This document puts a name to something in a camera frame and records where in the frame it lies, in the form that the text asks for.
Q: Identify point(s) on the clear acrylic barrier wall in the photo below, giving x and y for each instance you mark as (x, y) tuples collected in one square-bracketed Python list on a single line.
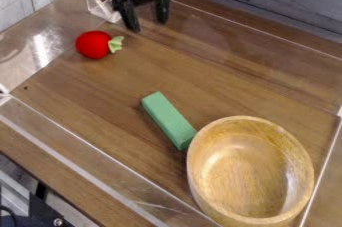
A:
[(74, 126)]

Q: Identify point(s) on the wooden bowl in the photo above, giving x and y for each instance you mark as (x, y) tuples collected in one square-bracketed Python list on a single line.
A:
[(250, 173)]

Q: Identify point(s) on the black clamp mount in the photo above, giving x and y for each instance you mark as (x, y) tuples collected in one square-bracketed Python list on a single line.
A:
[(42, 214)]

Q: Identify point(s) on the red plush strawberry toy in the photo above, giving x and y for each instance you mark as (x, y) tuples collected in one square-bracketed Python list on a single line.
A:
[(95, 44)]

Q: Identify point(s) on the clear acrylic corner bracket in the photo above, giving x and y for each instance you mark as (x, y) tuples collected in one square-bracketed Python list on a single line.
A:
[(102, 10)]

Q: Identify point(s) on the green rectangular block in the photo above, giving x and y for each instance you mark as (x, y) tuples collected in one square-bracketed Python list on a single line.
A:
[(170, 120)]

